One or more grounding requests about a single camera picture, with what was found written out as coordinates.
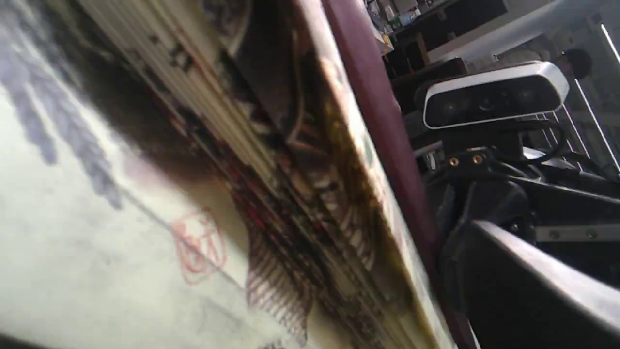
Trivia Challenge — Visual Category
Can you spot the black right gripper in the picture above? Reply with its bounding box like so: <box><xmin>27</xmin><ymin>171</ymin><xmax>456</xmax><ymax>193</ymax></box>
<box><xmin>426</xmin><ymin>121</ymin><xmax>620</xmax><ymax>349</ymax></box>

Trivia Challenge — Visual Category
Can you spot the painted paper folding fan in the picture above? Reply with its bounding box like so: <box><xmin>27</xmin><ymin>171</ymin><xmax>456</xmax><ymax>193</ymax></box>
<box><xmin>1</xmin><ymin>0</ymin><xmax>464</xmax><ymax>349</ymax></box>

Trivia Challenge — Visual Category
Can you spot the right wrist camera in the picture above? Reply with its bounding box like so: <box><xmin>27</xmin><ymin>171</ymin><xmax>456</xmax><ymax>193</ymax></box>
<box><xmin>421</xmin><ymin>61</ymin><xmax>570</xmax><ymax>130</ymax></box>

